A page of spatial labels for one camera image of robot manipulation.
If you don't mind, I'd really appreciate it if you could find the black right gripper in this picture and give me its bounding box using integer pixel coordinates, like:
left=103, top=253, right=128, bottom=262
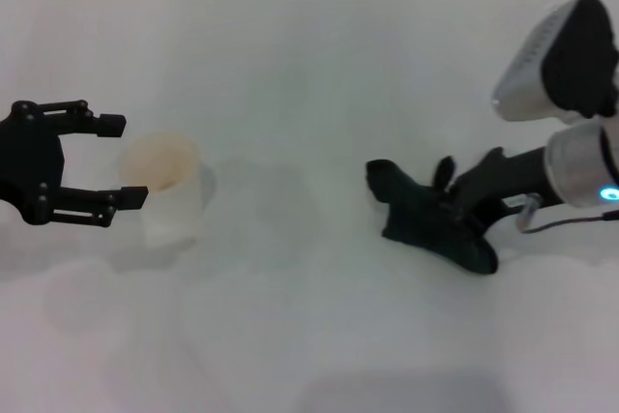
left=451, top=145, right=558, bottom=241

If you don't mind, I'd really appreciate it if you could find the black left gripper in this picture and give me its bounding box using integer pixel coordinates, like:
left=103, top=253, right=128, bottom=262
left=0, top=99, right=150, bottom=230

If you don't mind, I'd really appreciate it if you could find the dark blue rag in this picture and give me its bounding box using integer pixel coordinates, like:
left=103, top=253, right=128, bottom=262
left=365, top=156, right=500, bottom=277

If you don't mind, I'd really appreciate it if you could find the thin cable with plug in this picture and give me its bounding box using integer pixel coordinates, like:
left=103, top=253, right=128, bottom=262
left=516, top=192, right=619, bottom=235

